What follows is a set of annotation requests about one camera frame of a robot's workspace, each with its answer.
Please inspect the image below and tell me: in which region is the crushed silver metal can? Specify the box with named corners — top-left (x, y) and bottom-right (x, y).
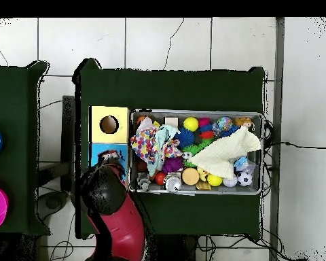
top-left (164, 175), bottom-right (183, 193)

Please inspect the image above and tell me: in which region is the cream knitted cloth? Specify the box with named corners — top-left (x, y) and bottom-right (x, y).
top-left (189, 125), bottom-right (262, 179)

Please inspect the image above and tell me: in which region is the wooden box with three holes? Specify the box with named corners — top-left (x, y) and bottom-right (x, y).
top-left (88, 105), bottom-right (131, 188)

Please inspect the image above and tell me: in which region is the shallow clear mesh bin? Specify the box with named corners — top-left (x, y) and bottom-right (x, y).
top-left (128, 108), bottom-right (265, 196)

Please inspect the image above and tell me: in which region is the colourful spotted cloth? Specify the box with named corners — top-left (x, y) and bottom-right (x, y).
top-left (129, 126), bottom-right (160, 165)

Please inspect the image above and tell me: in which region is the black stand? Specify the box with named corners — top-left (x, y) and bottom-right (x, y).
top-left (36, 94), bottom-right (76, 221)

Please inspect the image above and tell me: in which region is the light teal cloth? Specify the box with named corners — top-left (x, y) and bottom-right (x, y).
top-left (146, 124), bottom-right (181, 177)

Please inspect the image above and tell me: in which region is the blue spiky ball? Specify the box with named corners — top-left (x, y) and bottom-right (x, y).
top-left (221, 124), bottom-right (239, 137)
top-left (174, 127), bottom-right (196, 149)

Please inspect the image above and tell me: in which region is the dark green table cloth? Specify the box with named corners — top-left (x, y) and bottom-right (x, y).
top-left (0, 60), bottom-right (52, 237)
top-left (72, 57), bottom-right (266, 240)

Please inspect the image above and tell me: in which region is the yellow ball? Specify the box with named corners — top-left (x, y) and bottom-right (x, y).
top-left (183, 116), bottom-right (200, 132)

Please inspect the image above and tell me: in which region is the globe print ball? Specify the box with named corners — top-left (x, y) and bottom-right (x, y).
top-left (216, 116), bottom-right (234, 132)

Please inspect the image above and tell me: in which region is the black and white soccer ball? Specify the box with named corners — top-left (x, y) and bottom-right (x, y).
top-left (236, 171), bottom-right (253, 188)

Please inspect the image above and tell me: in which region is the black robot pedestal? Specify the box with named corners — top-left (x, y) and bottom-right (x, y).
top-left (151, 234), bottom-right (199, 261)

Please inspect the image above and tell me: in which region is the black floor cable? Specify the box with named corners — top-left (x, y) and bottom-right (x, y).
top-left (263, 140), bottom-right (326, 150)

